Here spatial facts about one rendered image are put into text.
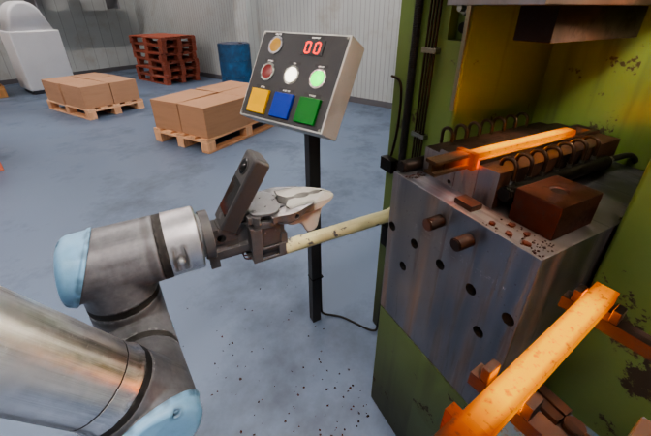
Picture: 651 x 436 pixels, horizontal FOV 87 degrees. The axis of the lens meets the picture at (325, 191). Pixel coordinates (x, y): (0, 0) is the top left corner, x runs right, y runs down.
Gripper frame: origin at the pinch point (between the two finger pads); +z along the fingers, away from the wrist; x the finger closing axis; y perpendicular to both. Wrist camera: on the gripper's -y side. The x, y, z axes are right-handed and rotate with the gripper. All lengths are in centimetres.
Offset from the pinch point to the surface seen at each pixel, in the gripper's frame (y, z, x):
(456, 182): 6.8, 33.0, -1.8
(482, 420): 7.4, -1.5, 34.7
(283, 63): -11, 17, -60
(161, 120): 77, -12, -344
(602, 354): 34, 47, 30
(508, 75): -11, 65, -18
